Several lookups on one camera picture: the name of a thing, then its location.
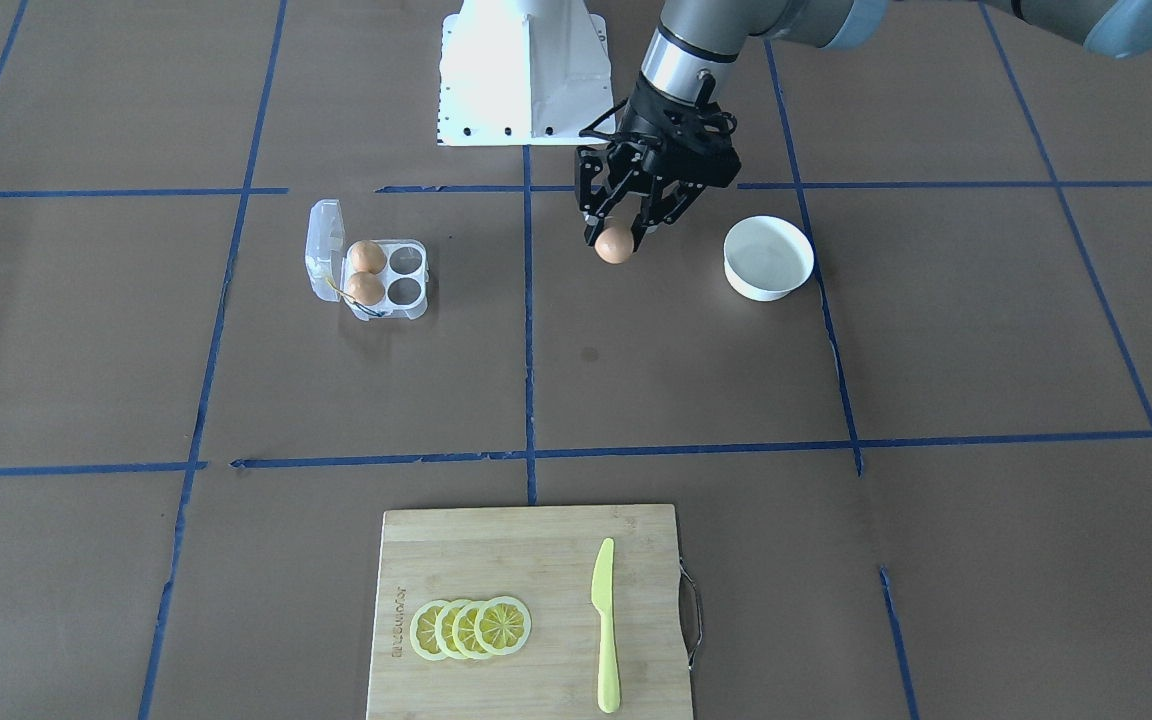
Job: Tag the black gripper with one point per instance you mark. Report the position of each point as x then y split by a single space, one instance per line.
648 122

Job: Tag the brown egg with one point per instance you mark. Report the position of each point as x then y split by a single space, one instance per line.
615 244
366 256
364 289

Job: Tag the clear plastic egg box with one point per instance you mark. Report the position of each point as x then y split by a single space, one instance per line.
383 279

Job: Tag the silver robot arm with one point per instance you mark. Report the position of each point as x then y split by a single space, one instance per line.
705 38

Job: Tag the white ceramic bowl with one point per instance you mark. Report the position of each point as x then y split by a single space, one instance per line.
765 258

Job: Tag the yellow plastic knife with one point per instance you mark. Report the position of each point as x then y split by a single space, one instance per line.
608 686

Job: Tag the bamboo cutting board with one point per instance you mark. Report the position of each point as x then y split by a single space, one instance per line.
544 556

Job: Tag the yellow lemon slice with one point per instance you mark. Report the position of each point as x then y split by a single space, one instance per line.
463 631
502 625
444 629
424 632

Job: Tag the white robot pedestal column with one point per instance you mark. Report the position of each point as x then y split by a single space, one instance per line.
524 73

